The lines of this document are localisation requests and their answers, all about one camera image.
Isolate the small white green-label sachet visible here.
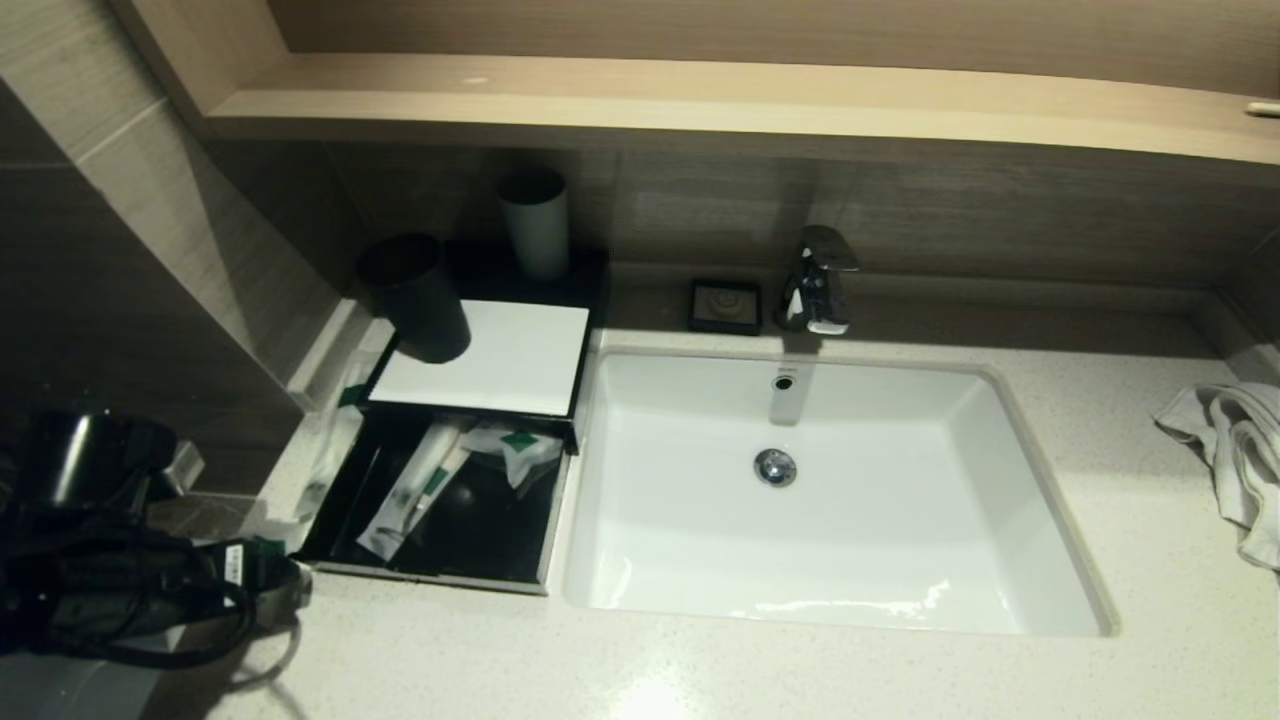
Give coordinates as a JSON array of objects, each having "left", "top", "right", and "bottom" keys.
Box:
[
  {"left": 245, "top": 518, "right": 316, "bottom": 611},
  {"left": 460, "top": 420, "right": 564, "bottom": 491}
]

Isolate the long white toothbrush packet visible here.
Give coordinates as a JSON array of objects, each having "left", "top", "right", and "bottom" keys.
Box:
[
  {"left": 358, "top": 418, "right": 467, "bottom": 561},
  {"left": 298, "top": 350, "right": 381, "bottom": 521}
]

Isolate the black glossy drawer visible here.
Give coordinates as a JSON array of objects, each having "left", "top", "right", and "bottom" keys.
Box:
[{"left": 295, "top": 408, "right": 576, "bottom": 597}]

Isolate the long beige toothbrush packet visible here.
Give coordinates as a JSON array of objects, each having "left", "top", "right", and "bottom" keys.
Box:
[{"left": 415, "top": 445, "right": 477, "bottom": 521}]

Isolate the black cup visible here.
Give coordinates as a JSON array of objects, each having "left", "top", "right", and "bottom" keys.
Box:
[{"left": 358, "top": 233, "right": 474, "bottom": 363}]

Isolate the grey cup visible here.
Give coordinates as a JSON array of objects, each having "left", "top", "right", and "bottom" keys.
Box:
[{"left": 498, "top": 170, "right": 571, "bottom": 283}]

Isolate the black glossy tray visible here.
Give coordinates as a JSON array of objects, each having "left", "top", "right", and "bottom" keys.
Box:
[{"left": 440, "top": 240, "right": 613, "bottom": 351}]

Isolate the black square soap dish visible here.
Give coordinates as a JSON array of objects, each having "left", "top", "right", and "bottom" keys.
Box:
[{"left": 687, "top": 279, "right": 764, "bottom": 337}]

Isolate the white ceramic sink basin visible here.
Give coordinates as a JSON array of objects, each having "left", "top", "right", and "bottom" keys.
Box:
[{"left": 562, "top": 345, "right": 1119, "bottom": 639}]

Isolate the chrome faucet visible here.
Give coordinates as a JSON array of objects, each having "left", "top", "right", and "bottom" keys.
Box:
[{"left": 775, "top": 226, "right": 861, "bottom": 337}]

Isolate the light wooden shelf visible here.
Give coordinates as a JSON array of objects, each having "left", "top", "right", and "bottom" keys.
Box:
[{"left": 110, "top": 0, "right": 1280, "bottom": 166}]

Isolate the white towel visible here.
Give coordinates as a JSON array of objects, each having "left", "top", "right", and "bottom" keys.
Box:
[{"left": 1150, "top": 382, "right": 1280, "bottom": 573}]

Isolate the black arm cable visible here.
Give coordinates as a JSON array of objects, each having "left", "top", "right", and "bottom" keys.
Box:
[{"left": 0, "top": 575, "right": 259, "bottom": 671}]

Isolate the small white rectangular block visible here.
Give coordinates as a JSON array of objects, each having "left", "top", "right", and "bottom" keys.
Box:
[{"left": 150, "top": 440, "right": 207, "bottom": 501}]

